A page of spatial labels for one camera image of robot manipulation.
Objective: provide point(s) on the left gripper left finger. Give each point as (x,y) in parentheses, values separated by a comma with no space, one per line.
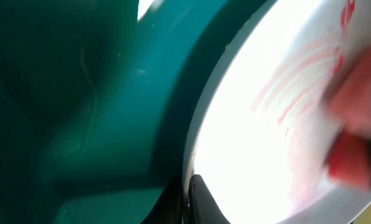
(168,207)

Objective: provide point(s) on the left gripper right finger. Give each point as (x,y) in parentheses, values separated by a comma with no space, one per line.
(203,207)

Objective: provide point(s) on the light blue plate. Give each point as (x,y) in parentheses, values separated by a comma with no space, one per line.
(259,135)

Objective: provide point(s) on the orange and dark sponge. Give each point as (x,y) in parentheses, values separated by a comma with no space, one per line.
(349,100)

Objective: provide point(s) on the teal plastic tray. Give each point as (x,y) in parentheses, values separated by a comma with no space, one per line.
(96,99)

